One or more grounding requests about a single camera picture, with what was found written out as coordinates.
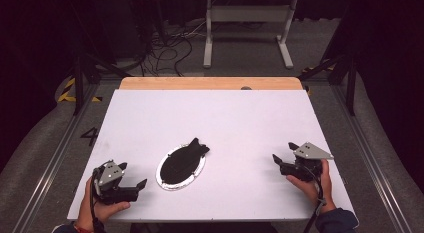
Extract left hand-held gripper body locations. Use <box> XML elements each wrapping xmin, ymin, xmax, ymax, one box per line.
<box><xmin>94</xmin><ymin>160</ymin><xmax>139</xmax><ymax>205</ymax></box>

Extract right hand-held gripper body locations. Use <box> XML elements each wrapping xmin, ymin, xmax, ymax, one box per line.
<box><xmin>279</xmin><ymin>141</ymin><xmax>334</xmax><ymax>183</ymax></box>

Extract oval silver picture frame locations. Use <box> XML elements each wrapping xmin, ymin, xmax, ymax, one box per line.
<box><xmin>155</xmin><ymin>137</ymin><xmax>211</xmax><ymax>191</ymax></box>

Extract person's right hand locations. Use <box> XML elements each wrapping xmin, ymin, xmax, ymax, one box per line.
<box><xmin>285</xmin><ymin>159</ymin><xmax>336</xmax><ymax>214</ymax></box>

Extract person's left hand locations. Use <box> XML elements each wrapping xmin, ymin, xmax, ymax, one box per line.
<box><xmin>77</xmin><ymin>177</ymin><xmax>132</xmax><ymax>232</ymax></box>

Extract white board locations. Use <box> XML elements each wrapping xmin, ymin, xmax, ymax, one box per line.
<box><xmin>67</xmin><ymin>89</ymin><xmax>357</xmax><ymax>223</ymax></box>

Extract black metal stand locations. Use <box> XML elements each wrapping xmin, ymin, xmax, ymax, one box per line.
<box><xmin>71</xmin><ymin>51</ymin><xmax>132</xmax><ymax>116</ymax></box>
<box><xmin>297</xmin><ymin>53</ymin><xmax>358</xmax><ymax>116</ymax></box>

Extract yellow black floor tape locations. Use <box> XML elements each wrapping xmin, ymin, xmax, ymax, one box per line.
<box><xmin>57</xmin><ymin>77</ymin><xmax>103</xmax><ymax>104</ymax></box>
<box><xmin>301</xmin><ymin>58</ymin><xmax>335</xmax><ymax>74</ymax></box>

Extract wooden table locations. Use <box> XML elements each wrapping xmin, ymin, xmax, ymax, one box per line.
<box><xmin>119</xmin><ymin>76</ymin><xmax>304</xmax><ymax>91</ymax></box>

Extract right hand-held gripper cable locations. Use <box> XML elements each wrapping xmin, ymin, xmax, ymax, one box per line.
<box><xmin>299</xmin><ymin>163</ymin><xmax>327</xmax><ymax>233</ymax></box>

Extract aluminium floor rail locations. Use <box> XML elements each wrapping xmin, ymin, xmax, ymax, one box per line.
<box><xmin>12</xmin><ymin>82</ymin><xmax>102</xmax><ymax>233</ymax></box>
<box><xmin>331</xmin><ymin>84</ymin><xmax>414</xmax><ymax>233</ymax></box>

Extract red wrist bracelet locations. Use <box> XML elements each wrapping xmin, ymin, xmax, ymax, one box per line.
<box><xmin>73</xmin><ymin>224</ymin><xmax>95</xmax><ymax>233</ymax></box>

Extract tangle of black floor cables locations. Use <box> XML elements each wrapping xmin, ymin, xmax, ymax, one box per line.
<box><xmin>138</xmin><ymin>21</ymin><xmax>201</xmax><ymax>77</ymax></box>

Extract white metal desk frame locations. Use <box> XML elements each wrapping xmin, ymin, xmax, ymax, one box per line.
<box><xmin>203</xmin><ymin>0</ymin><xmax>298</xmax><ymax>70</ymax></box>

